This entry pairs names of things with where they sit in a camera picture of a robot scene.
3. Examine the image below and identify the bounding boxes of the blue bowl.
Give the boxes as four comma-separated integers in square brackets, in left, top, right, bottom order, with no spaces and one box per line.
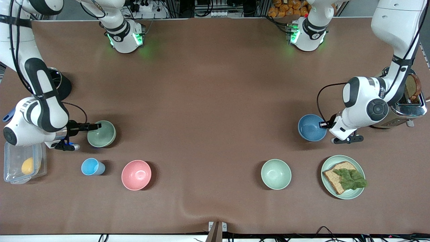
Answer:
[298,114,327,142]

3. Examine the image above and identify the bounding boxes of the sage green bowl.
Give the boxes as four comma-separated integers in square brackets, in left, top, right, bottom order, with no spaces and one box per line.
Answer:
[87,120,117,148]

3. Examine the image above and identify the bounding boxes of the pink bowl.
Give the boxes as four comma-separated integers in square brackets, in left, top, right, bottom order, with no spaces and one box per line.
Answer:
[121,160,152,191]

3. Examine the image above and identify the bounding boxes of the pale mint green bowl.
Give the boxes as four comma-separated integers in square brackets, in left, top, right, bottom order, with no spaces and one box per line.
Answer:
[261,159,292,190]

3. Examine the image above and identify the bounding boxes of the light blue cup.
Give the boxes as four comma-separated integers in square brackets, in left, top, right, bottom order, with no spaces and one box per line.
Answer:
[81,158,105,176]

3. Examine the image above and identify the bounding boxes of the green lettuce leaf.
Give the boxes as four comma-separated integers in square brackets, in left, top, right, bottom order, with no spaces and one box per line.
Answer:
[333,168,368,191]

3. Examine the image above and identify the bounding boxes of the brown bread slice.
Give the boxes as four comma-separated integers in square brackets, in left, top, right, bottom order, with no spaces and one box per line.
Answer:
[322,161,357,195]

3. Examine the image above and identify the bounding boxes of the yellow lemon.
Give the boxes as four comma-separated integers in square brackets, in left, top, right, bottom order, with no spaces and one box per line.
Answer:
[21,157,35,175]

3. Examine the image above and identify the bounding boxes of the glass lid with blue knob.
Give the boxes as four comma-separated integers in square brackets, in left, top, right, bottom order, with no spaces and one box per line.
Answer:
[48,67,63,92]

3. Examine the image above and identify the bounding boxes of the silver toaster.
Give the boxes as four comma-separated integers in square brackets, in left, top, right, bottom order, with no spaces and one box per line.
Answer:
[370,66,428,129]

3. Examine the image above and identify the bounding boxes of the green plate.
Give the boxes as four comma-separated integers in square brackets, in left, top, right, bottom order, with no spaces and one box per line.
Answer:
[321,155,366,200]

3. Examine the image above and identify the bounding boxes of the clear plastic food container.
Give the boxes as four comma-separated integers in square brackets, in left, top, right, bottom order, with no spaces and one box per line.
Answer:
[4,141,47,185]

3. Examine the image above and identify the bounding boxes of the toast slice in toaster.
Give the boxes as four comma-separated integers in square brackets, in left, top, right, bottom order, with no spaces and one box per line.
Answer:
[405,74,422,101]

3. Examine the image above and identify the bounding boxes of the bag of orange snacks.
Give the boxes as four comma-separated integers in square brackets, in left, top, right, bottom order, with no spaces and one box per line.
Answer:
[268,0,311,18]

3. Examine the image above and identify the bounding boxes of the white power strip with plugs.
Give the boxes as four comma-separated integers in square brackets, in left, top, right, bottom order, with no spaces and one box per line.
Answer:
[129,0,159,12]

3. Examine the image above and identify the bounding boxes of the long white power strip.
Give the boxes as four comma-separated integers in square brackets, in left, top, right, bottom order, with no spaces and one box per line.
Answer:
[195,9,244,18]

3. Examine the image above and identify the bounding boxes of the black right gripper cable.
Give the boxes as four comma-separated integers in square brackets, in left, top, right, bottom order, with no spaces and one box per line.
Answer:
[61,102,88,125]

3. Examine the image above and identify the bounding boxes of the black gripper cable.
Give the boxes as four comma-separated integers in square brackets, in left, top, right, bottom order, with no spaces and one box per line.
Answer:
[61,102,88,125]
[316,82,348,123]

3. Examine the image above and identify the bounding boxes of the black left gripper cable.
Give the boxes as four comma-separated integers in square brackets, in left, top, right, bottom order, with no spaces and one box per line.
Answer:
[316,82,348,123]

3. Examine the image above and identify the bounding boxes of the black pot with blue handle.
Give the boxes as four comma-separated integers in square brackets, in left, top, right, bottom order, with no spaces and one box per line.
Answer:
[3,67,72,122]

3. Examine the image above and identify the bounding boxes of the black looped floor cable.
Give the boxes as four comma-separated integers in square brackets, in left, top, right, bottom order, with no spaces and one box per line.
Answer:
[315,226,337,237]

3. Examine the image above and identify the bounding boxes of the metal table clamp bracket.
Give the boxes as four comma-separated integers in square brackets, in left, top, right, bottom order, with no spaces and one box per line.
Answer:
[206,221,228,242]

